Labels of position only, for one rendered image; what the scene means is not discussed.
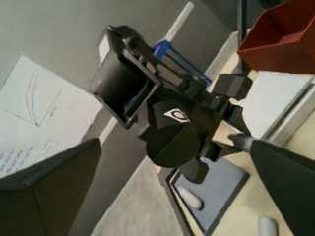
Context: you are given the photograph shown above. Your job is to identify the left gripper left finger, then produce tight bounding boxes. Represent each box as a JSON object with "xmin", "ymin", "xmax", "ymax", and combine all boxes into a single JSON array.
[{"xmin": 0, "ymin": 138, "xmax": 102, "ymax": 236}]

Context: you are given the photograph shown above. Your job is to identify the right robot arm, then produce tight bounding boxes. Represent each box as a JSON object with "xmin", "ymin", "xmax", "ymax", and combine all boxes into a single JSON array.
[{"xmin": 91, "ymin": 25, "xmax": 216, "ymax": 168}]

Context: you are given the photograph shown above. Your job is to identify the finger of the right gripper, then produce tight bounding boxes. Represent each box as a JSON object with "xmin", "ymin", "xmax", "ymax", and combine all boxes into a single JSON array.
[
  {"xmin": 222, "ymin": 104, "xmax": 252, "ymax": 136},
  {"xmin": 211, "ymin": 139, "xmax": 243, "ymax": 162}
]

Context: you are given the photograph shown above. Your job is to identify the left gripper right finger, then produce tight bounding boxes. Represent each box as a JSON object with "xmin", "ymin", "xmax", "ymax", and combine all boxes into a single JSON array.
[{"xmin": 250, "ymin": 140, "xmax": 315, "ymax": 236}]

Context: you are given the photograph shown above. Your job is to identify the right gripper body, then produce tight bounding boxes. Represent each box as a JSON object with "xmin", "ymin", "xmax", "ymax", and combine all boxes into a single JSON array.
[{"xmin": 177, "ymin": 73, "xmax": 254, "ymax": 185}]

